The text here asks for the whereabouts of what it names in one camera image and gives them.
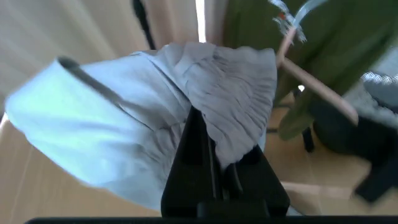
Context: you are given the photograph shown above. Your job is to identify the pink clothes hanger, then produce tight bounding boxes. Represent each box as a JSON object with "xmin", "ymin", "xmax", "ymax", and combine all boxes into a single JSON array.
[{"xmin": 275, "ymin": 0, "xmax": 360, "ymax": 126}]

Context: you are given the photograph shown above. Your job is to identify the green short-sleeved shirt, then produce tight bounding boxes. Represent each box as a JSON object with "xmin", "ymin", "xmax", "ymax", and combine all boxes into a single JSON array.
[{"xmin": 222, "ymin": 0, "xmax": 398, "ymax": 141}]

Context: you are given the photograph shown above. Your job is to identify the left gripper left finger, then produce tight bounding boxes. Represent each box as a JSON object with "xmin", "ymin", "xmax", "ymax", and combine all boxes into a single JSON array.
[{"xmin": 160, "ymin": 106, "xmax": 223, "ymax": 218}]

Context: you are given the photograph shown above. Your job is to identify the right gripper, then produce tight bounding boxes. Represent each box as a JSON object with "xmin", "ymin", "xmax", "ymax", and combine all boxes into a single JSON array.
[{"xmin": 353, "ymin": 146, "xmax": 398, "ymax": 205}]

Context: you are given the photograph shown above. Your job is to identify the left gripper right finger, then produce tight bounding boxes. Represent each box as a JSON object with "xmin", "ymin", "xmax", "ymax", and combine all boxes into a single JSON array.
[{"xmin": 223, "ymin": 145, "xmax": 290, "ymax": 218}]

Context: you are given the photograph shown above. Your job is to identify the pale grey garment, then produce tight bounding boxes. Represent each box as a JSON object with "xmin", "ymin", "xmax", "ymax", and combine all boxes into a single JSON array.
[{"xmin": 4, "ymin": 42, "xmax": 279, "ymax": 216}]

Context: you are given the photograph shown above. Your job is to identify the white laundry basket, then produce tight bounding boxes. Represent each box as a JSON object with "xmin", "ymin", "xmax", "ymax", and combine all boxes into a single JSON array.
[{"xmin": 312, "ymin": 70, "xmax": 398, "ymax": 153}]

